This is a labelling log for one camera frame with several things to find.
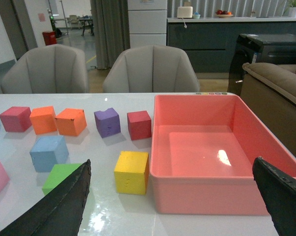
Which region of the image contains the red foam cube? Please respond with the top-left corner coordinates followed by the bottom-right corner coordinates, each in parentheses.
top-left (0, 106), bottom-right (32, 132)
top-left (127, 111), bottom-right (152, 141)

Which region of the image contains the notched purple foam cube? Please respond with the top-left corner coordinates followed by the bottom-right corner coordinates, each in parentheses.
top-left (94, 108), bottom-right (121, 138)

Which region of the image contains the pink plastic bin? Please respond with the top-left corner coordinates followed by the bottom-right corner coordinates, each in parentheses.
top-left (150, 95), bottom-right (296, 215)

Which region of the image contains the white drawer cabinet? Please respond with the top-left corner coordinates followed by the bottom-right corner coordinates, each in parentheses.
top-left (128, 0), bottom-right (167, 48)

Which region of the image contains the orange foam cube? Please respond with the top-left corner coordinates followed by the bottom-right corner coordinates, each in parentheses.
top-left (29, 106), bottom-right (57, 135)
top-left (55, 108), bottom-right (87, 137)

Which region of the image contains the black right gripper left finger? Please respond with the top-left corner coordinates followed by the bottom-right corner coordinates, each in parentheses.
top-left (0, 160), bottom-right (91, 236)

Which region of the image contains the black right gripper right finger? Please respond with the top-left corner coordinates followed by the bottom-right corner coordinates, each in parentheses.
top-left (252, 157), bottom-right (296, 236)

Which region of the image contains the green foam cube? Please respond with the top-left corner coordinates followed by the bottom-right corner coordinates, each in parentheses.
top-left (42, 163), bottom-right (81, 196)

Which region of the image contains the left orange foam cube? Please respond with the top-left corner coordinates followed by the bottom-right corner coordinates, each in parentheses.
top-left (29, 106), bottom-right (57, 135)

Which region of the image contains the red bin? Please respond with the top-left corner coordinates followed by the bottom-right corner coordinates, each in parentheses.
top-left (42, 31), bottom-right (57, 46)

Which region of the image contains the brown sofa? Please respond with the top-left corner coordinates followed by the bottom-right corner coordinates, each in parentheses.
top-left (240, 62), bottom-right (296, 157)

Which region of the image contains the dark grey counter cabinet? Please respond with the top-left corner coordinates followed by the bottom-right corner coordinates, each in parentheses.
top-left (167, 17), bottom-right (296, 73)

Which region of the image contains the fruit plate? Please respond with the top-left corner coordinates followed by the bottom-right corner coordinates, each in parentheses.
top-left (215, 9), bottom-right (233, 18)

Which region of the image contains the right beige chair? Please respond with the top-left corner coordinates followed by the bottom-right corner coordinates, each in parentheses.
top-left (103, 45), bottom-right (200, 93)

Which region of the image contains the beige chair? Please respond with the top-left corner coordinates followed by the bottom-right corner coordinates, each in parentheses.
top-left (0, 44), bottom-right (89, 94)
top-left (103, 45), bottom-right (200, 93)

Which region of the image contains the yellow foam cube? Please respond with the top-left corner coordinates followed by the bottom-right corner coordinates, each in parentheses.
top-left (114, 151), bottom-right (149, 195)

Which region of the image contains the left beige chair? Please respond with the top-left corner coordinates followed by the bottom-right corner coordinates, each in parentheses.
top-left (0, 44), bottom-right (89, 94)

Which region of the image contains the potted plant white pot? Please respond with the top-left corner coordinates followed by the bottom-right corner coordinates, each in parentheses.
top-left (285, 0), bottom-right (296, 18)

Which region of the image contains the right orange foam cube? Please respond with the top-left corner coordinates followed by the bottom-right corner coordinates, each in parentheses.
top-left (55, 108), bottom-right (87, 137)

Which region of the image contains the small blue bowl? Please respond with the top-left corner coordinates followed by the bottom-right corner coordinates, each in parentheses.
top-left (192, 12), bottom-right (201, 19)

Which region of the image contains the left red foam cube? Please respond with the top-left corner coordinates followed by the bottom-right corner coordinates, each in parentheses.
top-left (0, 106), bottom-right (32, 132)

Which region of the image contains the blue foam cube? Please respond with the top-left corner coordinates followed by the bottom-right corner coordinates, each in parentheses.
top-left (29, 135), bottom-right (69, 173)

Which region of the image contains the right red foam cube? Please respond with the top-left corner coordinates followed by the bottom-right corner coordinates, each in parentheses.
top-left (127, 111), bottom-right (152, 141)

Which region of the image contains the black appliance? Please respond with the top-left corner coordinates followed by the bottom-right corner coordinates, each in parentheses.
top-left (227, 34), bottom-right (296, 95)

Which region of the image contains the grey curtain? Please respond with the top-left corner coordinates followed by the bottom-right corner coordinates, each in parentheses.
top-left (90, 0), bottom-right (130, 69)

